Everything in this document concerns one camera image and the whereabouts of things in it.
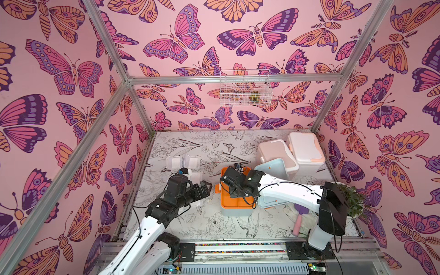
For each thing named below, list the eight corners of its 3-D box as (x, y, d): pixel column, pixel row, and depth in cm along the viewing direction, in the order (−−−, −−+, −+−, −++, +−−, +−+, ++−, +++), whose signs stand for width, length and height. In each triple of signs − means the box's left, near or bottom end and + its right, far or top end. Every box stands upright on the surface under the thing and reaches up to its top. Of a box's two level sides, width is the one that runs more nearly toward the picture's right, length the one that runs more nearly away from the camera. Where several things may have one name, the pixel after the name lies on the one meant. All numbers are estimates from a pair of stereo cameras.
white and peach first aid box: (290, 181, 98) (299, 166, 86) (281, 148, 113) (288, 132, 101) (318, 181, 97) (332, 166, 85) (305, 148, 113) (315, 131, 101)
